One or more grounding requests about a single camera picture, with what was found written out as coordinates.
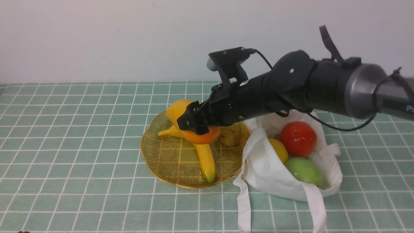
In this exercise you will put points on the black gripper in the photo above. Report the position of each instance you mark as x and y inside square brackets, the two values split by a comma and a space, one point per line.
[229, 104]

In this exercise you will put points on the brown kiwi fruit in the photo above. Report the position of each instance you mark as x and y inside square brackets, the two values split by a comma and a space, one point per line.
[229, 136]

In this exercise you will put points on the yellow glass fruit plate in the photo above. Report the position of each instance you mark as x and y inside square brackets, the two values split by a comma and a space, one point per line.
[175, 161]

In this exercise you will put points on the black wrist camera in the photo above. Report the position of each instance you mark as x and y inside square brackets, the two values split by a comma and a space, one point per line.
[228, 63]

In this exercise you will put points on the red tomato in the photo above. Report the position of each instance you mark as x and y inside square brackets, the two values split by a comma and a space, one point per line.
[298, 138]

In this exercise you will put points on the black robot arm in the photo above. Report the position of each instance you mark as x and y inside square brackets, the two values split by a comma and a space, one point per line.
[297, 82]

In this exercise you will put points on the green apple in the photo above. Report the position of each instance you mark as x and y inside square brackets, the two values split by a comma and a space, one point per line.
[305, 170]

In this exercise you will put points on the white cloth bag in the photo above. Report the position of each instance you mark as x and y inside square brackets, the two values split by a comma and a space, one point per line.
[263, 170]

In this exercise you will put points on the green checkered tablecloth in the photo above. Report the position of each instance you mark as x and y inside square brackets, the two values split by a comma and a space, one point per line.
[71, 163]

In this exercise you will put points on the orange mango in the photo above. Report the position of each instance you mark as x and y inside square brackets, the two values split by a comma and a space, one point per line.
[176, 109]

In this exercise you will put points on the yellow lemon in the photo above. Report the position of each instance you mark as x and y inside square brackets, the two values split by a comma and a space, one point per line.
[279, 149]

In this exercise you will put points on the yellow banana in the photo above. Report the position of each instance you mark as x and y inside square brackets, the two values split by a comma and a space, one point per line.
[204, 152]

